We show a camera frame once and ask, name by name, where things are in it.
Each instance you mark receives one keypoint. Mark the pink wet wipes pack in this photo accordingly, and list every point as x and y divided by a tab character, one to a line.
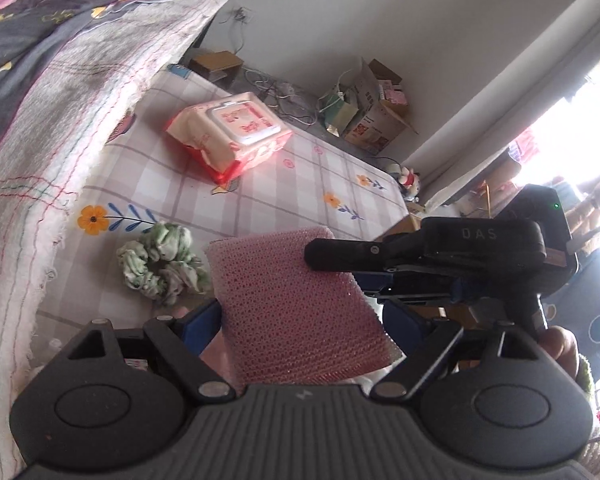
230	130

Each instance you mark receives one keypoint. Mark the large brown cardboard box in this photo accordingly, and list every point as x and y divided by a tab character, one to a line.
405	227

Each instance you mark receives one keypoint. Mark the small cardboard box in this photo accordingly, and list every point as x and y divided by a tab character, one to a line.
215	62

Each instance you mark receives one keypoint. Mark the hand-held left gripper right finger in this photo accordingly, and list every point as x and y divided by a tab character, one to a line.
405	325

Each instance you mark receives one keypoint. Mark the wall outlet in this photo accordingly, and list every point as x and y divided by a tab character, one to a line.
240	14

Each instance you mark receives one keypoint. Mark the white woven bed mat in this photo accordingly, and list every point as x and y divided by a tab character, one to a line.
80	125

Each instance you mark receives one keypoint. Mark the printed cardboard box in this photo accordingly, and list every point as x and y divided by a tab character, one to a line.
377	115

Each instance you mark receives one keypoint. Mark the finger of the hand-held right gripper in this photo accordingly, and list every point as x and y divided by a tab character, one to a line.
415	285
350	255

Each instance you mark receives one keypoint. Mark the person's right forearm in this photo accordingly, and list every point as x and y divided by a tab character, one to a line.
587	377

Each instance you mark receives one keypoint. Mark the red white plush doll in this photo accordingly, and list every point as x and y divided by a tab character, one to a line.
409	180

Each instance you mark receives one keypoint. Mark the green scrunchie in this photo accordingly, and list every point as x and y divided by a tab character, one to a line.
162	262

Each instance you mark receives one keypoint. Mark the green paper bag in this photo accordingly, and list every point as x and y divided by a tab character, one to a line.
337	112

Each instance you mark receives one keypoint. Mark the person's right hand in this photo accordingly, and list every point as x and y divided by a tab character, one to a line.
562	350

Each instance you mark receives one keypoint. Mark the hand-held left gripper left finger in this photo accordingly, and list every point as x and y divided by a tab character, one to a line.
202	322

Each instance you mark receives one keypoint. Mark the pink mesh cloth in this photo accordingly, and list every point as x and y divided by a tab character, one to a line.
300	305

